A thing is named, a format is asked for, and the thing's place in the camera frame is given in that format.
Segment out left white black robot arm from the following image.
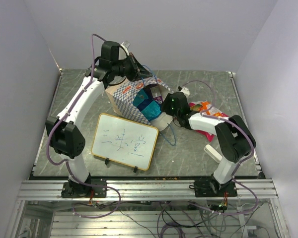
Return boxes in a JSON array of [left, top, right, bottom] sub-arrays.
[[45, 41, 152, 197]]

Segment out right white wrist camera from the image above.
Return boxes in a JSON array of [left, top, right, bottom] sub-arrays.
[[178, 86, 190, 98]]

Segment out aluminium extrusion rail frame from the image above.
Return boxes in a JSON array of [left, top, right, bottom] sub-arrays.
[[17, 179, 278, 202]]

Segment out tangled floor cables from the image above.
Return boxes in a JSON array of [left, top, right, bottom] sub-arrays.
[[72, 199, 269, 238]]

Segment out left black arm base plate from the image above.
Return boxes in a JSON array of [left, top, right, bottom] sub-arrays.
[[61, 179, 107, 198]]

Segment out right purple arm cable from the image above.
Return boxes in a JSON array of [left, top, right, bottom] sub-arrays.
[[182, 80, 260, 217]]

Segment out blue checkered paper bag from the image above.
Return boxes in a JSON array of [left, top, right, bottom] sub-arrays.
[[105, 70, 173, 131]]

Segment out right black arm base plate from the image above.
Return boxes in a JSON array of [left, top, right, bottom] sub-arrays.
[[189, 177, 237, 197]]

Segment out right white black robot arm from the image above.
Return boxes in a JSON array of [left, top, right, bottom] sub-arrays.
[[161, 92, 256, 196]]

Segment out white whiteboard eraser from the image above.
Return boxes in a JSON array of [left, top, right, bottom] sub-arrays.
[[204, 144, 222, 163]]

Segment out small whiteboard with yellow frame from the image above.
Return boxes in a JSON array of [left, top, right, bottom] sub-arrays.
[[91, 113, 159, 171]]

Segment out orange snack packet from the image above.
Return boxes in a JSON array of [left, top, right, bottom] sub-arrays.
[[188, 101, 228, 117]]

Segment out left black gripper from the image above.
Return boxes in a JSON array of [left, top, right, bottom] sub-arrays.
[[114, 53, 154, 83]]

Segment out teal snack packet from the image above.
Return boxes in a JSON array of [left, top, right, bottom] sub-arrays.
[[133, 89, 161, 121]]

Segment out pink snack packet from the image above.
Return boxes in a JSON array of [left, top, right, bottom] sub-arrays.
[[188, 101, 229, 142]]

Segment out purple snack packet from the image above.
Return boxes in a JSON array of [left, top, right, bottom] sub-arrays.
[[145, 84, 163, 105]]

